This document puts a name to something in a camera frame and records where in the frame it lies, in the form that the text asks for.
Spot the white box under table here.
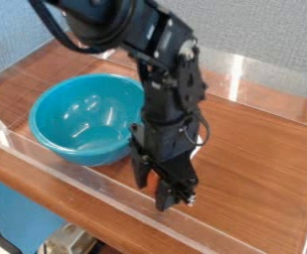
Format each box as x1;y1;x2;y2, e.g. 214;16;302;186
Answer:
37;223;97;254

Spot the clear acrylic barrier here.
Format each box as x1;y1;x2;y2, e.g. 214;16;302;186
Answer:
200;46;307;125
0;120;265;254

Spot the blue bowl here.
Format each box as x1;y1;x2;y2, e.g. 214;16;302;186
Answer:
29;73;144;167

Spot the clear acrylic back barrier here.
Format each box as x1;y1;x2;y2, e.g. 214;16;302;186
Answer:
200;46;307;125

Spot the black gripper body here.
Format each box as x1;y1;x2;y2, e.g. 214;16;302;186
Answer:
131;114;200;184

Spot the black cable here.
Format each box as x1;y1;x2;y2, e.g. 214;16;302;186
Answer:
180;110;213;147

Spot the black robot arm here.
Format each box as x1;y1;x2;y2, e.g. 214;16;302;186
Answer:
28;0;211;211

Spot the brown and white toy mushroom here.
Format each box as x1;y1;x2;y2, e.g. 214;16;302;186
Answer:
191;135;204;160

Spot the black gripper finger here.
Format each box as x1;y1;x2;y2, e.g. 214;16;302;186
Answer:
156;178;199;211
132;149;152;189

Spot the clear acrylic front barrier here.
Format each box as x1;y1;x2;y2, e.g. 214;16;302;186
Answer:
0;120;265;254

